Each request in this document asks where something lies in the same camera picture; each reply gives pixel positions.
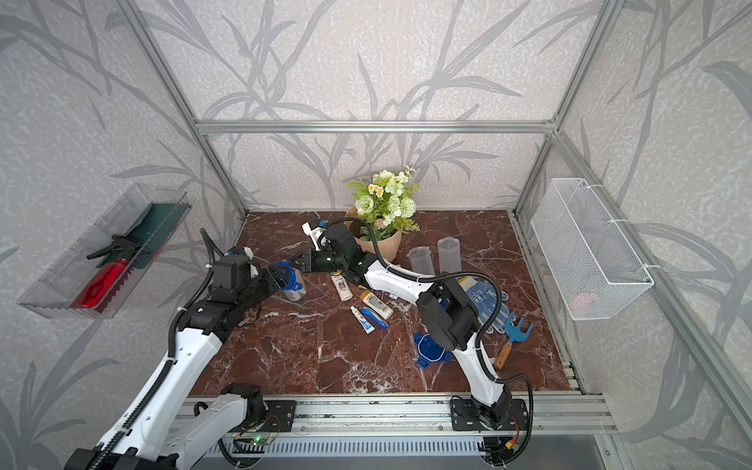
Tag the blue cup lid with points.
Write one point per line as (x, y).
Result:
(428, 351)

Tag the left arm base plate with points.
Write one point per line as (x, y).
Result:
(276, 416)

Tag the beige flower pot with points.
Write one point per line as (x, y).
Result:
(388, 247)

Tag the aluminium front rail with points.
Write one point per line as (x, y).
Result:
(319, 416)

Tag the yellow-capped lotion bottle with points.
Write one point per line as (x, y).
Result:
(376, 305)
(344, 292)

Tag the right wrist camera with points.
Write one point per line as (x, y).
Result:
(315, 229)

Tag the white wire mesh basket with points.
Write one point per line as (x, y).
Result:
(587, 250)

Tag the small white toothpaste tube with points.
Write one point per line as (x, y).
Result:
(364, 323)

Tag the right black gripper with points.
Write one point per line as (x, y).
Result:
(306, 264)

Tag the pink item in basket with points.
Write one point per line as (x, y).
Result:
(582, 303)

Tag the green white artificial flowers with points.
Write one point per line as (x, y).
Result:
(386, 203)

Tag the clear plastic wall tray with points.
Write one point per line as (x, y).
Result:
(53, 294)

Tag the blue toothbrush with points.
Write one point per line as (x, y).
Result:
(374, 318)

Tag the blue-lidded clear kit cup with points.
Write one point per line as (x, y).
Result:
(295, 288)
(421, 261)
(449, 252)

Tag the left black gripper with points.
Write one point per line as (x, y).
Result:
(274, 279)

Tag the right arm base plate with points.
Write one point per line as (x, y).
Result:
(506, 415)

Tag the wooden handled brush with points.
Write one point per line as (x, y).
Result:
(517, 331)

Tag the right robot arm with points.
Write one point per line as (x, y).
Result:
(445, 309)

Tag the white blue dotted work glove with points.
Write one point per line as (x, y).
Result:
(482, 294)

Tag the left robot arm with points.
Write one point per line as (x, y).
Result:
(141, 438)

